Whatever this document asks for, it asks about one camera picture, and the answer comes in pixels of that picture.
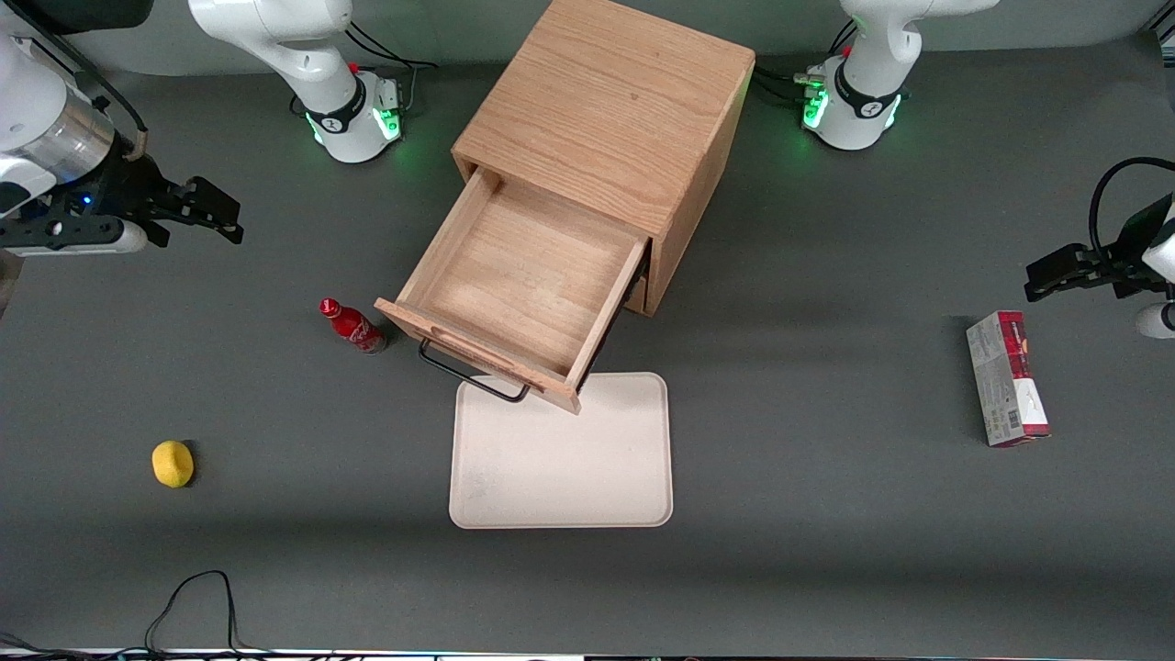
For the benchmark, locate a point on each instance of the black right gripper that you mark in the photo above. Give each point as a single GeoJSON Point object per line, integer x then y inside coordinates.
{"type": "Point", "coordinates": [126, 191]}

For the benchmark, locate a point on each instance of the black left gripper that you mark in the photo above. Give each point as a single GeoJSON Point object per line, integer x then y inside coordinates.
{"type": "Point", "coordinates": [1135, 240]}

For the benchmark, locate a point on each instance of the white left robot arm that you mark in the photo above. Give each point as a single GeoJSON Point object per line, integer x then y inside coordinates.
{"type": "Point", "coordinates": [863, 83]}

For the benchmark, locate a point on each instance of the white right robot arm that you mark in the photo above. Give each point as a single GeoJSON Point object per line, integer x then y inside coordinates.
{"type": "Point", "coordinates": [275, 37]}

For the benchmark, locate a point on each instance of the oak wooden drawer cabinet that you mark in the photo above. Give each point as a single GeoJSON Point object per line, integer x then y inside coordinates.
{"type": "Point", "coordinates": [615, 101]}

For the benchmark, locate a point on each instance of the grey and red carton box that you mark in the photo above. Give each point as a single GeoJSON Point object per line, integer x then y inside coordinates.
{"type": "Point", "coordinates": [1005, 386]}

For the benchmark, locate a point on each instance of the red cola bottle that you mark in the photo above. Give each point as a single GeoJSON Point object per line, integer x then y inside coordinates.
{"type": "Point", "coordinates": [353, 327]}

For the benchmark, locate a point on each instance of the yellow lemon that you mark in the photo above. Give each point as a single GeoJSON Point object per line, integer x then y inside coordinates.
{"type": "Point", "coordinates": [172, 464]}

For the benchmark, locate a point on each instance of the dark grey table mat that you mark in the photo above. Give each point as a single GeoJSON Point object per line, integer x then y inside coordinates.
{"type": "Point", "coordinates": [826, 569]}

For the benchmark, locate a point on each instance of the beige plastic tray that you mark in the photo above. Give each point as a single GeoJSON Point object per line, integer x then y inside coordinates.
{"type": "Point", "coordinates": [560, 468]}

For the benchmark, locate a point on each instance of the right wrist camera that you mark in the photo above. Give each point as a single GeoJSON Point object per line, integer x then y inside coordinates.
{"type": "Point", "coordinates": [64, 236]}

